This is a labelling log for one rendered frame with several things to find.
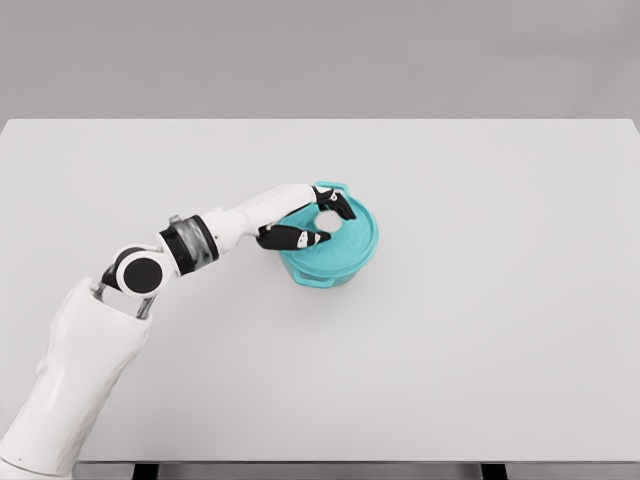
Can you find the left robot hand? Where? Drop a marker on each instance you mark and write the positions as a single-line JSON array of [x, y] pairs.
[[280, 202]]

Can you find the teal pot lid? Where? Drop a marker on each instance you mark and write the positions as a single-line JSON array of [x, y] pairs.
[[345, 240]]

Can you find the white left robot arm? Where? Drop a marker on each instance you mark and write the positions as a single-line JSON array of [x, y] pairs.
[[90, 350]]

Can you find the teal pot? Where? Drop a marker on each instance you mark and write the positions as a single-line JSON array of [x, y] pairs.
[[320, 281]]

